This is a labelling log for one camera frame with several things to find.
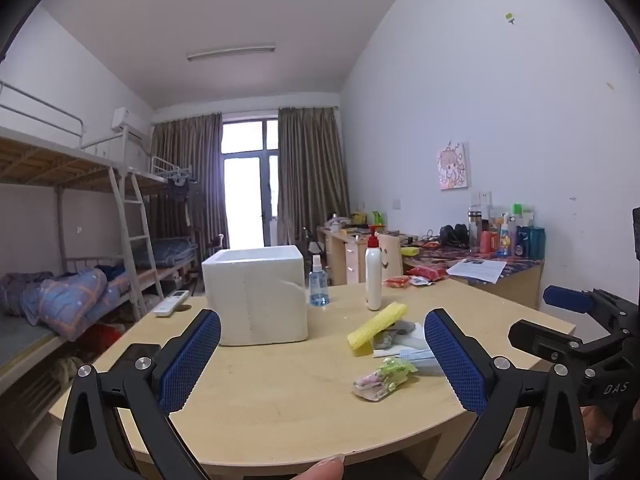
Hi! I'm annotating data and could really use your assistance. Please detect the person's left hand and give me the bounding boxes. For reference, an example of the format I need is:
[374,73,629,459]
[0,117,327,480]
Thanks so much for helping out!
[298,453,346,480]

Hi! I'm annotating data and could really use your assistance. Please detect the glass balcony door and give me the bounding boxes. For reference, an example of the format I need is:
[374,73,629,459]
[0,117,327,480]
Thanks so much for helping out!
[221,119,280,251]

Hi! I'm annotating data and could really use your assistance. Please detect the ceiling tube light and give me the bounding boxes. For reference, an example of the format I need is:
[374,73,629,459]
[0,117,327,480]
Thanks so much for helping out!
[186,44,277,62]

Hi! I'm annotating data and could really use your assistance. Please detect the person's right hand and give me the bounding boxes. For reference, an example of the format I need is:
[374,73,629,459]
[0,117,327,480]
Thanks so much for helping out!
[582,406,614,446]

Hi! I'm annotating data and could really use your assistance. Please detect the metal bunk bed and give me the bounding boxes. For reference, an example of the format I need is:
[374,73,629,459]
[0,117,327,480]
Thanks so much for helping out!
[0,80,201,396]

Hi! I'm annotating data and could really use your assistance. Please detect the desk with patterned cloth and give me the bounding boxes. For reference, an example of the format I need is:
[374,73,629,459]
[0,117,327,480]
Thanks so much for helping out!
[402,240,546,311]

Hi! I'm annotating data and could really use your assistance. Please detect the white remote control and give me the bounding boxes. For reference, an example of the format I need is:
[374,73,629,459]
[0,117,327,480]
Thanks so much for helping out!
[152,289,192,317]

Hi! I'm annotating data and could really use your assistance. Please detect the white air conditioner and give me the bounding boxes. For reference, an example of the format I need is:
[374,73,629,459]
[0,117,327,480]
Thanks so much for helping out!
[111,107,151,136]

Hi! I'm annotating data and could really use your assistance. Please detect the white foam box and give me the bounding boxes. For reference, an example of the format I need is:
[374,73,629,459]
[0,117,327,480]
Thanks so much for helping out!
[201,245,308,347]

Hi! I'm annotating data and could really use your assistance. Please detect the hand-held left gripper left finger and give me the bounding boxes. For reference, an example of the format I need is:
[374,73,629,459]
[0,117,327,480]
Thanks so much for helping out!
[56,308,222,480]

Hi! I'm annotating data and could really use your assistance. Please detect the black headphones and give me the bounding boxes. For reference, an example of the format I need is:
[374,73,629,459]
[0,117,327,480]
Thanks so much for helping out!
[439,223,471,249]

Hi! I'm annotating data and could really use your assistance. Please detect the yellow foam net sleeve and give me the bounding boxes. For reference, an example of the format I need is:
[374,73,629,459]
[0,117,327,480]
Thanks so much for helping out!
[347,301,408,357]

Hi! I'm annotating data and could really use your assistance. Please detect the green pink plastic packet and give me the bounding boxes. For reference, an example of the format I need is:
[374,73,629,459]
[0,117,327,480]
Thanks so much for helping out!
[352,358,420,403]

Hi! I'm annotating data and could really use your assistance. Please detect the white bunk bed ladder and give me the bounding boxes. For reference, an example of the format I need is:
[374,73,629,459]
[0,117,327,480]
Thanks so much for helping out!
[109,166,166,318]

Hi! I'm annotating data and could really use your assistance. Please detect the blue spray bottle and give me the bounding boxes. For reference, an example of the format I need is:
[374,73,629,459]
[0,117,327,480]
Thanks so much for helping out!
[308,254,331,307]

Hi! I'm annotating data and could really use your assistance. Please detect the red bag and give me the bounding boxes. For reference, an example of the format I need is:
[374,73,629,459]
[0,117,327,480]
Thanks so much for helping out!
[87,322,128,348]

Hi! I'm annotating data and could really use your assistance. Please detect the pink cartoon wall picture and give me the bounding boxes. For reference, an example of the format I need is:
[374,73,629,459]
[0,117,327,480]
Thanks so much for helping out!
[436,141,472,191]

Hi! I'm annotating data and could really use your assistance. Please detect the printed paper sheet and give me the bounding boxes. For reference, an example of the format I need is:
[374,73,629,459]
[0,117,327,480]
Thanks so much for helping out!
[445,258,508,285]

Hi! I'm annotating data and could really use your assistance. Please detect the row of toiletry bottles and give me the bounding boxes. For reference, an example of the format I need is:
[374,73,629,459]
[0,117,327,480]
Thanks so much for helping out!
[467,203,547,259]

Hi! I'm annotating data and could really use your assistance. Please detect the brown curtain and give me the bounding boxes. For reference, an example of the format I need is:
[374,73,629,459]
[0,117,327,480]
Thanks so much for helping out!
[277,107,351,246]
[151,113,230,266]

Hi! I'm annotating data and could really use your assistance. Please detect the hanging dark clothes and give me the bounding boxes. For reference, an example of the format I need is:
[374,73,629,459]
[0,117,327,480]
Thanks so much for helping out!
[165,177,206,228]

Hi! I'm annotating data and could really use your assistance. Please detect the wooden chair with smiley face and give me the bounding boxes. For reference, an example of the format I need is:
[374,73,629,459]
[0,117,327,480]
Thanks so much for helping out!
[376,232,405,283]

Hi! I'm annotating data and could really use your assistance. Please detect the blue plaid mattress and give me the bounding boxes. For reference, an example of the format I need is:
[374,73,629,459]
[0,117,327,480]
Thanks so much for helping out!
[132,237,198,268]

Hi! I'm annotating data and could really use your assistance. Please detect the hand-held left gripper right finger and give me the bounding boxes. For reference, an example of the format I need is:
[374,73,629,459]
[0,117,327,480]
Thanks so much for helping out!
[424,308,591,480]

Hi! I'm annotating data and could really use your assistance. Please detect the white pump bottle red cap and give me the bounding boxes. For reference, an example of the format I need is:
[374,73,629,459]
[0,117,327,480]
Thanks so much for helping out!
[364,226,385,311]

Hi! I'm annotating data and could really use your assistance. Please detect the blue plaid quilt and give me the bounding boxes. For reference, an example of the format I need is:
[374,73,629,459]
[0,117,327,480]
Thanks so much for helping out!
[0,267,126,343]

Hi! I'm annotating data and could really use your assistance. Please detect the large red snack packet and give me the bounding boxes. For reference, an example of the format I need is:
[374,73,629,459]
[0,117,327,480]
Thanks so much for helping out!
[406,265,447,282]

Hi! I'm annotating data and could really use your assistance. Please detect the grey sock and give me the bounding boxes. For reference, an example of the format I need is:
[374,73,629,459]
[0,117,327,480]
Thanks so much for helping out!
[372,320,418,351]

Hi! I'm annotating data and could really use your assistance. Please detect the wooden desk with drawers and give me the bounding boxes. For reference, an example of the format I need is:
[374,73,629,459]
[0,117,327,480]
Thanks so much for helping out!
[316,225,418,286]

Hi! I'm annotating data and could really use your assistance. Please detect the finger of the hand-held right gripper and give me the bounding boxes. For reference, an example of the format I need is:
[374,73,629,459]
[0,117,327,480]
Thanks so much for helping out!
[508,319,601,363]
[543,285,633,326]

